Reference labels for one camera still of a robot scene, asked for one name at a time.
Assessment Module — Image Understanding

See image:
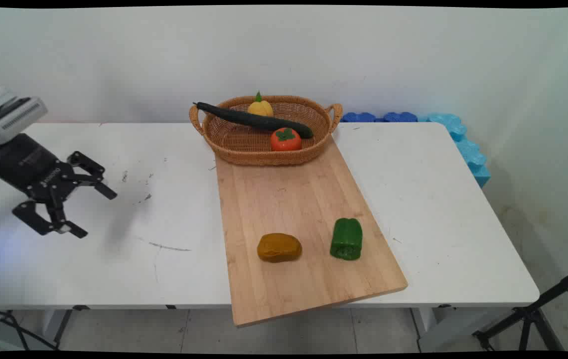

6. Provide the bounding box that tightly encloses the woven wicker basket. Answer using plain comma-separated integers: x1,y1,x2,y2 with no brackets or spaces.
189,95,343,166

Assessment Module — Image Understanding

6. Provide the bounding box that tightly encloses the brown potato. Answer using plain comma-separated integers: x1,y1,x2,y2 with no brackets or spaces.
257,233,303,263

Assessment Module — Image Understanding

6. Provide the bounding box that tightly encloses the black tripod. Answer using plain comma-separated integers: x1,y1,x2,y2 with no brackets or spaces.
472,266,568,352

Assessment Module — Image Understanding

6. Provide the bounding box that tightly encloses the yellow bell pepper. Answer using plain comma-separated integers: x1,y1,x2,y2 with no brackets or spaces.
248,91,274,118

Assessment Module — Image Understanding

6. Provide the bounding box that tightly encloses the dark green cucumber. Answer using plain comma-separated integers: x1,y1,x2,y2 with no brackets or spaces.
193,102,314,140

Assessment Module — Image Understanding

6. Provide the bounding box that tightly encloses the wooden cutting board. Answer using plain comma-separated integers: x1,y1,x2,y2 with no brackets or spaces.
214,135,409,328

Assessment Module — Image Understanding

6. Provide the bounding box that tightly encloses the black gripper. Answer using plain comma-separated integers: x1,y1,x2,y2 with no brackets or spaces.
0,132,118,239

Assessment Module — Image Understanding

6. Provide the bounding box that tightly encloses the light blue foam mat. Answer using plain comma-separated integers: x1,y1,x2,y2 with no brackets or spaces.
426,113,492,189

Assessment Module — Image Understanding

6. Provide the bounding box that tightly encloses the white table leg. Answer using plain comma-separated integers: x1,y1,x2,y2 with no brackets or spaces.
411,306,491,353
40,309,73,346

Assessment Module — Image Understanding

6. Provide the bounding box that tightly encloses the red tomato with green stem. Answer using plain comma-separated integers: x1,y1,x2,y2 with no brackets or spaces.
270,128,303,152

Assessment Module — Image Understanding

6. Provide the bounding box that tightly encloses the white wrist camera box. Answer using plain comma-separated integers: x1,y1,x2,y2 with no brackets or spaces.
0,87,49,146

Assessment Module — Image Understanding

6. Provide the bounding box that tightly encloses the green bell pepper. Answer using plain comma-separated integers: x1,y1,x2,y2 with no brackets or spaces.
329,217,364,261

